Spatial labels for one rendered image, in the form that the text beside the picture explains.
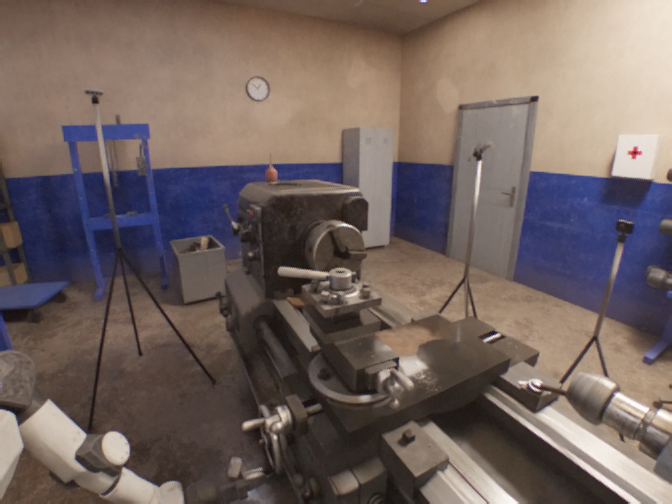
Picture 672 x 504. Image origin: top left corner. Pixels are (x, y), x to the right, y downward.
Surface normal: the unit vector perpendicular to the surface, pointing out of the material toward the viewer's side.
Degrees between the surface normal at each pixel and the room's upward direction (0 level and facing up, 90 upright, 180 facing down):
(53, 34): 90
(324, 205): 90
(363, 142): 90
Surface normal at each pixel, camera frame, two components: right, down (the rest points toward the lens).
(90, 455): 0.75, -0.24
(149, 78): 0.46, 0.26
